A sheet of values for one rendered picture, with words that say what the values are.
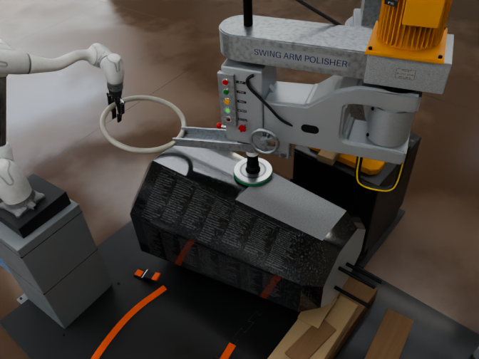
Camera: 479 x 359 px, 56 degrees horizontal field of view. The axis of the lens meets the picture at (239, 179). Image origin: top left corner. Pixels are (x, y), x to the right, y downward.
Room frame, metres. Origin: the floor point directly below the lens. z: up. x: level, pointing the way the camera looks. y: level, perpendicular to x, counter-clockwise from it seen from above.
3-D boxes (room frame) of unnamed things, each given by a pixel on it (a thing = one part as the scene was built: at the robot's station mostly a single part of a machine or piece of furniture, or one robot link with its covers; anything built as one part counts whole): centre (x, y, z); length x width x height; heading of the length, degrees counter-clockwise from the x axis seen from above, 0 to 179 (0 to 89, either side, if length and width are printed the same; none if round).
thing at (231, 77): (1.81, 0.03, 1.41); 0.08 x 0.03 x 0.28; 67
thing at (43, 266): (1.76, 1.18, 0.40); 0.50 x 0.50 x 0.80; 51
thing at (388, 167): (2.27, -0.78, 0.37); 0.66 x 0.66 x 0.74; 48
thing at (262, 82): (1.85, -0.15, 1.36); 0.36 x 0.22 x 0.45; 67
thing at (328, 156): (2.12, -0.57, 0.81); 0.20 x 0.10 x 0.05; 146
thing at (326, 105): (1.72, -0.43, 1.35); 0.74 x 0.23 x 0.49; 67
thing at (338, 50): (1.75, -0.40, 1.66); 0.96 x 0.25 x 0.17; 67
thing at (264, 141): (1.73, -0.14, 1.24); 0.15 x 0.10 x 0.15; 67
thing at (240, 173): (1.89, -0.08, 0.89); 0.21 x 0.21 x 0.01
